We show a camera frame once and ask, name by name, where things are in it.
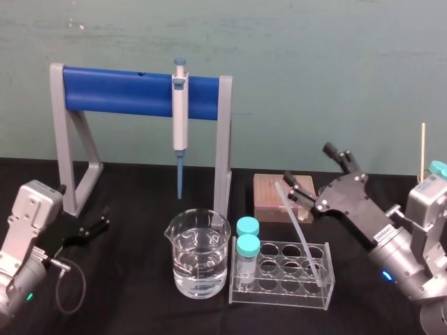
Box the black table cloth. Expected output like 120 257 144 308
0 156 447 335

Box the white and blue pipette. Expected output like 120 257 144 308
171 57 190 200

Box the teal capped container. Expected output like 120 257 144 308
428 160 447 181

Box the thin wooden stick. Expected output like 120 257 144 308
420 122 427 183

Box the glass beaker with water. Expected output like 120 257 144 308
163 208 233 299

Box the grey and blue pipette stand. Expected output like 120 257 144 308
50 62 233 219

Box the thin dark gripper cable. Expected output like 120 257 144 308
51 256 88 314

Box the clear glass stirring rod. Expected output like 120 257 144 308
274 181 324 288

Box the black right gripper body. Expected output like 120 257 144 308
313 172 403 251

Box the teal capped sample tube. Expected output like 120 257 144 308
235 216 261 239
235 233 261 292

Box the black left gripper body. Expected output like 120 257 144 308
36 208 84 260

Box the brown pipette tip box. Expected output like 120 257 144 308
253 173 317 226

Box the clear acrylic tube rack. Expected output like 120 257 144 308
228 235 336 311

